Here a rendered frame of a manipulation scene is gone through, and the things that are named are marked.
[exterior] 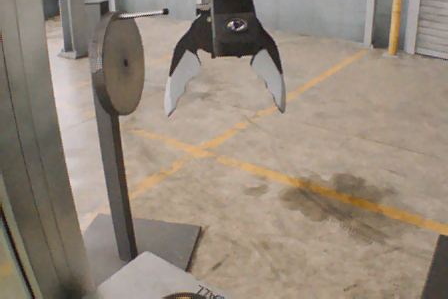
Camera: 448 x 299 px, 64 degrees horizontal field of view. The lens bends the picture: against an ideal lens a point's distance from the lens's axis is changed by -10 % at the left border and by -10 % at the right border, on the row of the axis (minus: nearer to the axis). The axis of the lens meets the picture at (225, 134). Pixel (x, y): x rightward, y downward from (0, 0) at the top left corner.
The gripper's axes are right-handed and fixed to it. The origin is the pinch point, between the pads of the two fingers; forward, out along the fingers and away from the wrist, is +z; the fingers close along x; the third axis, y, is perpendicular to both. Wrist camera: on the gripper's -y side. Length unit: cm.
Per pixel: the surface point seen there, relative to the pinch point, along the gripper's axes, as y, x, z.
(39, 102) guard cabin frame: -27.0, 12.4, -12.4
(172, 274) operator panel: -26.0, 5.9, 1.2
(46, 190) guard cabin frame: -27.5, 12.9, -7.1
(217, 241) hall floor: 85, -3, 91
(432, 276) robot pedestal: -15.6, -25.5, 16.2
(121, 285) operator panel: -27.1, 9.5, 1.2
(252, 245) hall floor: 81, -17, 91
